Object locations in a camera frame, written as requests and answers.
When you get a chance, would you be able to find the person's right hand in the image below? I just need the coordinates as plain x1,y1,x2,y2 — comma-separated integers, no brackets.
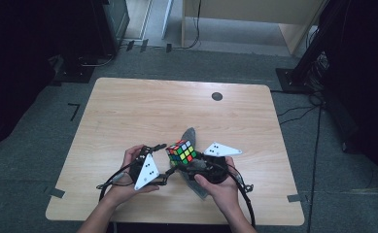
194,157,243,213

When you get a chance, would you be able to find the black floor base plate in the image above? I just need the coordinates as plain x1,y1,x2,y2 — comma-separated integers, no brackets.
52,54,96,84

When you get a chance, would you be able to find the black metal stand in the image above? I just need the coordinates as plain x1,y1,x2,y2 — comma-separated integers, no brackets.
275,0,350,95

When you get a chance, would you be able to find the light wooden cabinet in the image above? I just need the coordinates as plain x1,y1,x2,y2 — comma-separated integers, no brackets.
181,0,327,55

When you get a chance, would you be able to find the person's left hand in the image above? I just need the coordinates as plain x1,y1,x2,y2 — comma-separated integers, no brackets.
107,144,160,207

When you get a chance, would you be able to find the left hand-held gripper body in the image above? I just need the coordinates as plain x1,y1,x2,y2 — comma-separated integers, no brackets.
129,145,169,191

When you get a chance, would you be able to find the grey cloth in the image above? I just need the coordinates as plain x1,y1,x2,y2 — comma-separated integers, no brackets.
176,126,210,200

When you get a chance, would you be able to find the hand-held gripper cable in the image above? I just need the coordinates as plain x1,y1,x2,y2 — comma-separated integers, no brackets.
224,163,257,227
96,161,139,202

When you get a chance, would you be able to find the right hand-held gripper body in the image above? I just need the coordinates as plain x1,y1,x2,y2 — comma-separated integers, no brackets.
189,141,243,184

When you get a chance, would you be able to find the black hanging cable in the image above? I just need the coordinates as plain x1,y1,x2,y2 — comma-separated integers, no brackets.
173,0,202,50

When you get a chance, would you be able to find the multicoloured puzzle cube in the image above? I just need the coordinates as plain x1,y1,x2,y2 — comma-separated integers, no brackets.
165,139,198,167

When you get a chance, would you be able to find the left hand-held gripper cable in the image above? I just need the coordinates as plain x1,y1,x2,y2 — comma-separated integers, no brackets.
96,161,139,202

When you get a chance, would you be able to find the right hand-held gripper cable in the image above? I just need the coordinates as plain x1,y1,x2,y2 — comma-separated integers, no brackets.
224,163,257,227

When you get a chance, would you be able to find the long black floor cable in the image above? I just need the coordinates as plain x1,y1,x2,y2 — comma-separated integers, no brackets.
306,103,323,233

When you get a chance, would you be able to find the black cabinet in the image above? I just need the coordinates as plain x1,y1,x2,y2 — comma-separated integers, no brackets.
90,0,131,57

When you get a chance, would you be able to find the black corner tape mark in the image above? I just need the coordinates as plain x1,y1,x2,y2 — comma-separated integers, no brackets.
67,102,81,122

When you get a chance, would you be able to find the dark curtain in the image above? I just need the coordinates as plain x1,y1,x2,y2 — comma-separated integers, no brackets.
319,0,378,188
0,0,97,153

